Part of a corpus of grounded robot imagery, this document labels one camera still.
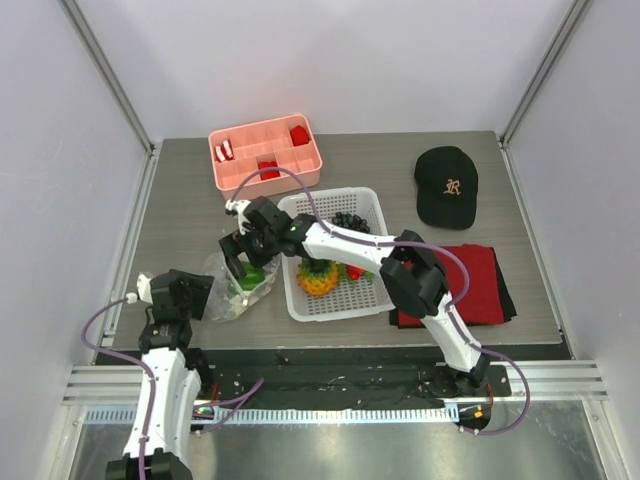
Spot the green fake leafy vegetable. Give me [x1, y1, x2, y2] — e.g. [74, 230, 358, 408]
[228, 261, 266, 294]

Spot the polka dot zip bag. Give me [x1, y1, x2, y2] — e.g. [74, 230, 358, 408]
[202, 253, 281, 323]

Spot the dark fake grape bunch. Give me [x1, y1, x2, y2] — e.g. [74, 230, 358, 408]
[331, 212, 371, 234]

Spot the red fake chili pepper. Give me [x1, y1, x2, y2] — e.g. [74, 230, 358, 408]
[346, 265, 364, 281]

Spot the white plastic basket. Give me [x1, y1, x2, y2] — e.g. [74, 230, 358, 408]
[281, 187, 394, 322]

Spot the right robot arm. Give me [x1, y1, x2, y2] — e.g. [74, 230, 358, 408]
[219, 197, 490, 395]

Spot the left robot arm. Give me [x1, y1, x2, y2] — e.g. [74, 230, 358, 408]
[105, 269, 214, 479]

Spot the red rolled sock front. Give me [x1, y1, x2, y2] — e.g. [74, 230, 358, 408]
[258, 160, 280, 181]

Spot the red rolled sock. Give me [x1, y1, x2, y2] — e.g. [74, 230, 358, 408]
[258, 160, 280, 181]
[289, 125, 311, 147]

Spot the red white striped sock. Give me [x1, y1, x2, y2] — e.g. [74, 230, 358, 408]
[214, 140, 235, 163]

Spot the pink divided organizer box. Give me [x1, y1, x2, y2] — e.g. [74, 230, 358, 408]
[208, 114, 323, 200]

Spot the red rolled sock back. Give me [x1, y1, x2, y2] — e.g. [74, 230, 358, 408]
[289, 125, 311, 147]

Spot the black baseball cap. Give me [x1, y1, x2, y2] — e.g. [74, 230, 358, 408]
[414, 146, 479, 230]

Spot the black folded cloth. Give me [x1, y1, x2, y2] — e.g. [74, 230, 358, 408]
[389, 244, 518, 332]

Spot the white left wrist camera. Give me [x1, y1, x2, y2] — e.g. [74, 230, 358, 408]
[125, 272, 154, 305]

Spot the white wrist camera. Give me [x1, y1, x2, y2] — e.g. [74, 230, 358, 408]
[125, 272, 154, 305]
[225, 199, 253, 235]

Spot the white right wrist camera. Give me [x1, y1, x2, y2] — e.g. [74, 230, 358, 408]
[225, 199, 253, 235]

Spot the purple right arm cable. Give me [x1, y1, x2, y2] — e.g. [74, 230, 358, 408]
[232, 167, 531, 437]

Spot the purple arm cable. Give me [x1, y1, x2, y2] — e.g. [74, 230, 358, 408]
[232, 167, 531, 437]
[80, 294, 265, 480]

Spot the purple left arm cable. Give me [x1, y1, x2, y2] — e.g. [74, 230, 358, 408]
[80, 294, 265, 480]

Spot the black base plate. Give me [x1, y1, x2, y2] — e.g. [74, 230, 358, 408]
[205, 347, 511, 411]

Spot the white slotted cable duct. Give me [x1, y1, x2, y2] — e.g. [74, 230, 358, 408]
[84, 404, 459, 426]

